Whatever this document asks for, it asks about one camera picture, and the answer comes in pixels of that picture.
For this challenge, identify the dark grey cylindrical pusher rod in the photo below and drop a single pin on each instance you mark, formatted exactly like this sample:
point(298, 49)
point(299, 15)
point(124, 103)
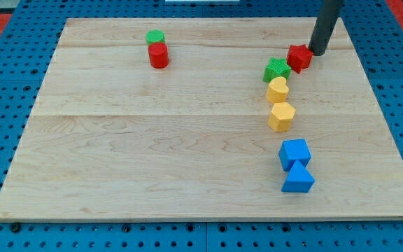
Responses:
point(324, 26)

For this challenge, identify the red star block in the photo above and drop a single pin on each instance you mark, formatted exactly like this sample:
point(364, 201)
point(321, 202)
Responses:
point(299, 57)

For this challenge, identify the green star block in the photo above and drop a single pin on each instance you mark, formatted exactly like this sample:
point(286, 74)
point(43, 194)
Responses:
point(276, 67)

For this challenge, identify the yellow heart block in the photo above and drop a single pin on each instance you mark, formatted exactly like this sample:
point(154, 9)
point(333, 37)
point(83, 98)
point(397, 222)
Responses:
point(277, 90)

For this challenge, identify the yellow hexagon block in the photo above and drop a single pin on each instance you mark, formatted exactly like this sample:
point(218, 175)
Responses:
point(281, 116)

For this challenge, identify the blue cube block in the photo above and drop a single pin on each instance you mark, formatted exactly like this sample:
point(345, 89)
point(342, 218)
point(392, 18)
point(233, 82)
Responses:
point(293, 150)

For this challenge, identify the light wooden board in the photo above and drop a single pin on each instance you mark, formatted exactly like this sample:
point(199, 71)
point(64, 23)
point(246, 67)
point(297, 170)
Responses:
point(110, 139)

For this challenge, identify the blue triangle block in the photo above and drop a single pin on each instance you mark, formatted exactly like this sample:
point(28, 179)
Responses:
point(298, 180)

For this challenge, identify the red cylinder block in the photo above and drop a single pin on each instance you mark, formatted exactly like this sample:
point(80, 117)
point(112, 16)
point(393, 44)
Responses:
point(158, 55)

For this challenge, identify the green cylinder block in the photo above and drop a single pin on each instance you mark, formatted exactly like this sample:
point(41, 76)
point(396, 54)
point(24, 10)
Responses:
point(155, 36)

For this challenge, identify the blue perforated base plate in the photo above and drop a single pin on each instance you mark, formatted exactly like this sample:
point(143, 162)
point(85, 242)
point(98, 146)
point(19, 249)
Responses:
point(26, 47)

